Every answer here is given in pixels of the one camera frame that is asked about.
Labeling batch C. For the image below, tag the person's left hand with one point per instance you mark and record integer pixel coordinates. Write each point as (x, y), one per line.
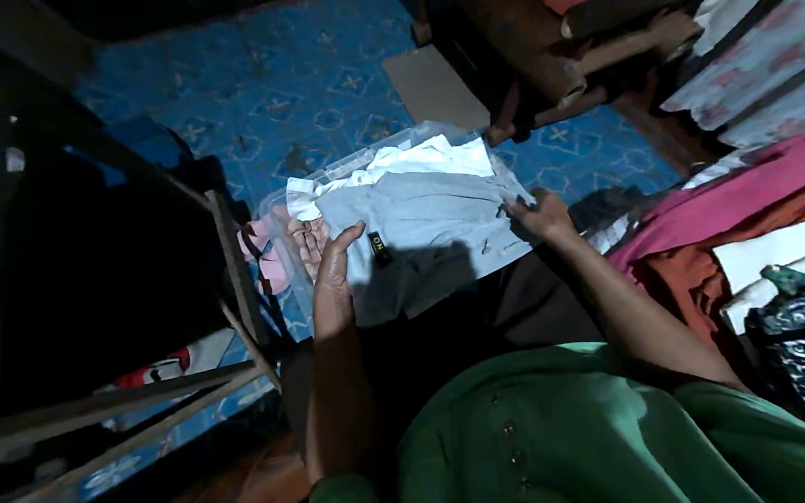
(332, 286)

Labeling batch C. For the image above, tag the person's right hand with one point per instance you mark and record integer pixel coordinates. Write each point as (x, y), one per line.
(552, 218)

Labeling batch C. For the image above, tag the person's right thumb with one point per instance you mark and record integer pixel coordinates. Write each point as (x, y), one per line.
(523, 212)

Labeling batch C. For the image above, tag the person's right fingers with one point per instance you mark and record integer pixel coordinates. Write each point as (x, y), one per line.
(542, 197)

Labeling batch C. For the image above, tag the person's left thumb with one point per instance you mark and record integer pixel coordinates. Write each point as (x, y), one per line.
(348, 239)

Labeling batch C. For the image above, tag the gray shorts with black label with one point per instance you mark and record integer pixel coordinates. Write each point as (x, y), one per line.
(437, 220)

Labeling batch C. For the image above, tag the person's left forearm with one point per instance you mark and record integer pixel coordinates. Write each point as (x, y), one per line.
(338, 391)

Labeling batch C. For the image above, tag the person's right forearm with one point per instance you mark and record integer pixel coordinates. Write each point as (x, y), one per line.
(636, 304)

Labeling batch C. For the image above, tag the beige brown garment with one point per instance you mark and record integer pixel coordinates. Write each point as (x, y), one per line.
(307, 239)

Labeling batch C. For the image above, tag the clear plastic storage box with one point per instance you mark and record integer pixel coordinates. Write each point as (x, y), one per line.
(286, 260)

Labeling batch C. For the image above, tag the pink cloth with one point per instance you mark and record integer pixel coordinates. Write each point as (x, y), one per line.
(274, 271)

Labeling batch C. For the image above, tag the person's legs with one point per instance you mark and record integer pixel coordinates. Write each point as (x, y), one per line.
(542, 307)

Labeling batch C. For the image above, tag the white folded garment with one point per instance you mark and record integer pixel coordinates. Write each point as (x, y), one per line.
(437, 159)

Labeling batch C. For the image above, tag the brown bamboo chair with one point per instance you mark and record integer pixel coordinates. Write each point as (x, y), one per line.
(532, 52)

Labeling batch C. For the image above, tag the flat cardboard piece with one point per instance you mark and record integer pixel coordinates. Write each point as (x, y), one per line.
(434, 87)

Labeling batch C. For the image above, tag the pile of clothes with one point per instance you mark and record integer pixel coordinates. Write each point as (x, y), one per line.
(696, 258)

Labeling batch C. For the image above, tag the person's body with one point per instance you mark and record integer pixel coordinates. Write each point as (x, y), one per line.
(570, 433)

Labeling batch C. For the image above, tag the white floral curtain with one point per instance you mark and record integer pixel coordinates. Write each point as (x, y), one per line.
(769, 77)

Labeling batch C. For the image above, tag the wooden frame bench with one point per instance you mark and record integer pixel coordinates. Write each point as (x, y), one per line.
(231, 258)

